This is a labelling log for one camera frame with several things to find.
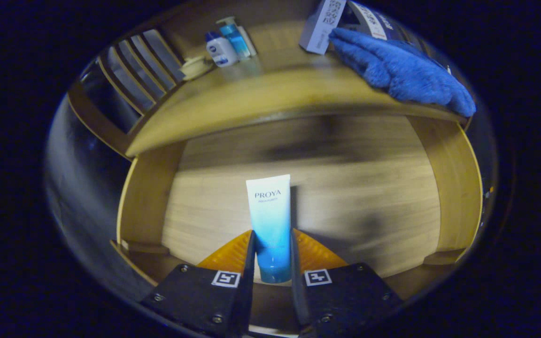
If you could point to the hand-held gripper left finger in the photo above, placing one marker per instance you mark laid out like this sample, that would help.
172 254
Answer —
249 291

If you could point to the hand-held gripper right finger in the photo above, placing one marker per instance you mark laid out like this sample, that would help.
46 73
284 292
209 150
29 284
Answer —
296 291

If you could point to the white and blue tube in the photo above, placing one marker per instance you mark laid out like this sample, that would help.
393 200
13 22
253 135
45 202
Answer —
270 211

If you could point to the wooden countertop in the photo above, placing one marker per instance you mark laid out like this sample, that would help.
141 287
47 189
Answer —
251 94

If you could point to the beige teacup with saucer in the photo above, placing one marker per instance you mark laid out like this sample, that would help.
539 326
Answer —
195 68

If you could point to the folded blue towel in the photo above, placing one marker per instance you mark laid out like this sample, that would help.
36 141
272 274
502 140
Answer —
402 75

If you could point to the white lotion bottle blue cap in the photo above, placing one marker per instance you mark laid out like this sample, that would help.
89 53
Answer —
222 50

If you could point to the blue pump bottle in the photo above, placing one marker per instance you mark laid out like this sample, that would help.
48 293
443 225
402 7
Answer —
236 40

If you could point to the white spine book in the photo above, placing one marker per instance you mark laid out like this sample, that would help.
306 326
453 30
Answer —
369 19

